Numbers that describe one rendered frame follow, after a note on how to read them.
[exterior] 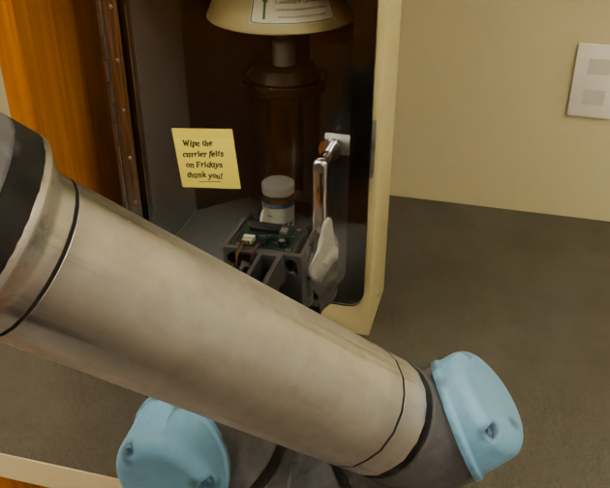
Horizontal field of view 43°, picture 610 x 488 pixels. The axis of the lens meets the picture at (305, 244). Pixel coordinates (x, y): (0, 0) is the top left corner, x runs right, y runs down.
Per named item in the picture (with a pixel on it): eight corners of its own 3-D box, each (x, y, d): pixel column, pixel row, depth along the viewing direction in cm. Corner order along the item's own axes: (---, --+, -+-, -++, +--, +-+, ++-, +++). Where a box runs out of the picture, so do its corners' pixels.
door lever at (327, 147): (340, 215, 90) (319, 212, 91) (342, 139, 86) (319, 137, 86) (328, 237, 86) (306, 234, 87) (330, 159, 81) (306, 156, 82)
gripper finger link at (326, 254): (358, 199, 77) (319, 242, 69) (356, 251, 80) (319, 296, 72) (329, 194, 78) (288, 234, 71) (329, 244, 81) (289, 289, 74)
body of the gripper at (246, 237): (322, 224, 69) (285, 298, 59) (321, 303, 73) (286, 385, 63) (241, 213, 71) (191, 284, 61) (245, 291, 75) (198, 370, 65)
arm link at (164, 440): (174, 551, 52) (82, 470, 51) (229, 438, 62) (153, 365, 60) (250, 512, 48) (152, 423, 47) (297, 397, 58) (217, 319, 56)
